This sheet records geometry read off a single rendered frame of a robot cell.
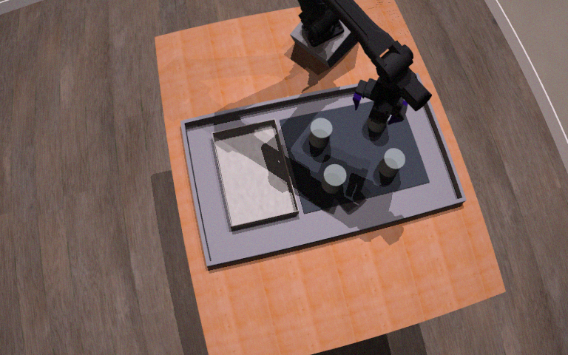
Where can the white shallow rectangular tray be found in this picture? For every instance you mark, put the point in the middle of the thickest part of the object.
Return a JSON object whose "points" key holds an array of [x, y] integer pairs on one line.
{"points": [[255, 174]]}

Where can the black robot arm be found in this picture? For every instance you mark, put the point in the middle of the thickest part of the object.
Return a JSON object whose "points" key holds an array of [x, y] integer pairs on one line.
{"points": [[392, 67]]}

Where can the clear glass cylinder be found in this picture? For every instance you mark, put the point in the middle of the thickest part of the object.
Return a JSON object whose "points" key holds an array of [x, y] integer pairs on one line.
{"points": [[333, 178], [392, 161], [320, 132], [377, 127]]}

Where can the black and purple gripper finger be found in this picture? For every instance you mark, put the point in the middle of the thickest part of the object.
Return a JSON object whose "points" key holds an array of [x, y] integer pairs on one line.
{"points": [[356, 100], [395, 119]]}

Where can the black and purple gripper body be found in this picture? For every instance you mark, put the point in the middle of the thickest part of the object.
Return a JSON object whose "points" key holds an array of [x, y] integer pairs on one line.
{"points": [[365, 91]]}

